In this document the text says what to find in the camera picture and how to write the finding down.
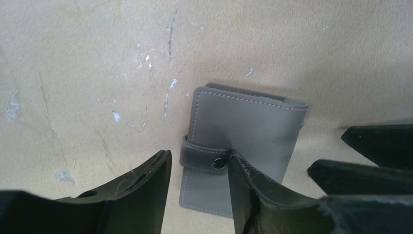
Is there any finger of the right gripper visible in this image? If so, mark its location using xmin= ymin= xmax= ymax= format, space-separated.
xmin=341 ymin=124 xmax=413 ymax=170
xmin=307 ymin=159 xmax=413 ymax=195

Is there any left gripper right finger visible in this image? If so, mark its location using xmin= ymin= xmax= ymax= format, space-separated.
xmin=228 ymin=150 xmax=413 ymax=234

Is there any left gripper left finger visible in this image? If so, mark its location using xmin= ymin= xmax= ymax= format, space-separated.
xmin=0 ymin=150 xmax=172 ymax=234

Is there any grey leather card holder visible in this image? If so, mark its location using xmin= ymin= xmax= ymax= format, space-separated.
xmin=179 ymin=83 xmax=309 ymax=217

